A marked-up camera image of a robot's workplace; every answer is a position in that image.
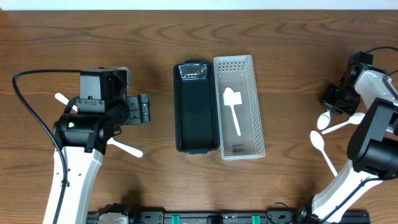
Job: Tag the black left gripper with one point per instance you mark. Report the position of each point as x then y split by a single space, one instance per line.
137 109

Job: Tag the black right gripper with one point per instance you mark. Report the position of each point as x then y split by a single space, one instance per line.
334 99

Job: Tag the white plastic spoon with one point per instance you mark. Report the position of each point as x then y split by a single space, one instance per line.
355 119
230 100
324 120
318 143

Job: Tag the clear perforated plastic basket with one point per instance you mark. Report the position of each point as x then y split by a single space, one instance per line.
237 72

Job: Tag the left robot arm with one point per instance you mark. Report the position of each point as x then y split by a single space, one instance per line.
89 123

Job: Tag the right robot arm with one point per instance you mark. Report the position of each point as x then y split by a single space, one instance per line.
372 157

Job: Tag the wooden fork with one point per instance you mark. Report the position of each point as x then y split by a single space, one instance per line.
63 99
125 147

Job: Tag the black perforated plastic basket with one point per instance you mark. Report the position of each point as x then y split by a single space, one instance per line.
196 115

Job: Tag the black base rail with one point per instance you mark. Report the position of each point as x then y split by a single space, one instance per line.
118 213

